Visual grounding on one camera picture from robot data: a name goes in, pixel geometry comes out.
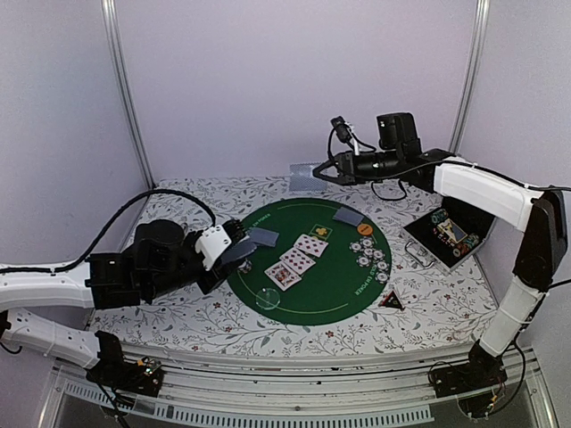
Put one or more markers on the clear round dealer button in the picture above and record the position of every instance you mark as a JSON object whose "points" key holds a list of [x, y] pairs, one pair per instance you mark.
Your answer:
{"points": [[267, 298]]}

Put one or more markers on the aluminium front rail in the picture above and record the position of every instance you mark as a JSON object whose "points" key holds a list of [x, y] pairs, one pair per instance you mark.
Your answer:
{"points": [[382, 390]]}

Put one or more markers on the round green poker mat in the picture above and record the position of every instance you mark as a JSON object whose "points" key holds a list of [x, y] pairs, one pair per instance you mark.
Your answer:
{"points": [[336, 287]]}

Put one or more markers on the black red triangular card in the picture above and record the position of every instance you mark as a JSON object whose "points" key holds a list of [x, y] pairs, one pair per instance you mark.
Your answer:
{"points": [[391, 301]]}

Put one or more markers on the deck of playing cards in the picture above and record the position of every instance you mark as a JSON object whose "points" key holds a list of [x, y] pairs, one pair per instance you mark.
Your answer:
{"points": [[238, 251]]}

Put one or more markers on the right aluminium frame post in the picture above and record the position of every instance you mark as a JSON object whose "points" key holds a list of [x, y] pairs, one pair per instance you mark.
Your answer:
{"points": [[475, 54]]}

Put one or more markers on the stack of poker chips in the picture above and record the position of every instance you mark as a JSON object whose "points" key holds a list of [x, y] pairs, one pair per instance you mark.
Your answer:
{"points": [[246, 267]]}

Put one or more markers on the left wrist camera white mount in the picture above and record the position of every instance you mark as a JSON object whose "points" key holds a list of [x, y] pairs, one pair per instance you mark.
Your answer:
{"points": [[215, 240]]}

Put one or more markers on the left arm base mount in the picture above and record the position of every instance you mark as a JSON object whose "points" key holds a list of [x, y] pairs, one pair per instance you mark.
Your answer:
{"points": [[142, 377]]}

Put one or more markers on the aluminium frame post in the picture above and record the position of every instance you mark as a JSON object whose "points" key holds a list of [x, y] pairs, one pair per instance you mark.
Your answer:
{"points": [[475, 54], [112, 29]]}

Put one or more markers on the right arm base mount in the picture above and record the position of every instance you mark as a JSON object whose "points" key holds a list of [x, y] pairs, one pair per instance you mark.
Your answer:
{"points": [[480, 382]]}

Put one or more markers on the face up king card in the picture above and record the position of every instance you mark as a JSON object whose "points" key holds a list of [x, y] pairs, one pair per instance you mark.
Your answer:
{"points": [[282, 276]]}

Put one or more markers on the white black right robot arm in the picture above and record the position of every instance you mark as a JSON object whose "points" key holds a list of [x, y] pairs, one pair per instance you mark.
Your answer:
{"points": [[473, 197]]}

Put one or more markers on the floral patterned tablecloth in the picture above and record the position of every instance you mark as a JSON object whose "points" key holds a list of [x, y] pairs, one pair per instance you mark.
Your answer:
{"points": [[440, 309]]}

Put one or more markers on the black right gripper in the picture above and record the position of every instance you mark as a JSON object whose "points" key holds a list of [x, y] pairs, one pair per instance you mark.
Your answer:
{"points": [[346, 161]]}

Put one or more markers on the blue checkered playing card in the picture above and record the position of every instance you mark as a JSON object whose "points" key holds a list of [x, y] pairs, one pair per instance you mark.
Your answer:
{"points": [[263, 237], [301, 178], [348, 216]]}

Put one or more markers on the left aluminium frame post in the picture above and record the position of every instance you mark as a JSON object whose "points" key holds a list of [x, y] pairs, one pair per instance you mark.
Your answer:
{"points": [[112, 29]]}

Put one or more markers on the face up ten diamonds card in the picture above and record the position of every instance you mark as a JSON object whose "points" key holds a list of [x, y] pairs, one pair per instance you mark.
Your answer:
{"points": [[297, 260]]}

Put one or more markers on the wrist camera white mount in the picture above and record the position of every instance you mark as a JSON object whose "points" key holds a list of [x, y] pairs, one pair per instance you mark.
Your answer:
{"points": [[215, 240], [344, 132]]}

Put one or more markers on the orange big blind button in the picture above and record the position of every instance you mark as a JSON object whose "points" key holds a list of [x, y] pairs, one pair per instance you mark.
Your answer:
{"points": [[365, 229]]}

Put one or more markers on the aluminium poker chip case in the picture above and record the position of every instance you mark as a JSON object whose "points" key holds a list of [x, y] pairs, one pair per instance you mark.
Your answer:
{"points": [[450, 233]]}

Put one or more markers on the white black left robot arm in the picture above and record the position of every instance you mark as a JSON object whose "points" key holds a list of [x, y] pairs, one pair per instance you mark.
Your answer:
{"points": [[162, 258]]}

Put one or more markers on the face up eight diamonds card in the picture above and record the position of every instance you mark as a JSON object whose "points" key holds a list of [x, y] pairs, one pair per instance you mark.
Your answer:
{"points": [[310, 245]]}

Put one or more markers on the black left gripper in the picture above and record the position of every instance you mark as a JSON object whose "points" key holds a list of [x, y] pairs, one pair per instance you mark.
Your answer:
{"points": [[218, 277]]}

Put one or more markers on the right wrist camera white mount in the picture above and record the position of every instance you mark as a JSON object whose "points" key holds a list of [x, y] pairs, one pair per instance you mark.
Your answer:
{"points": [[344, 132]]}

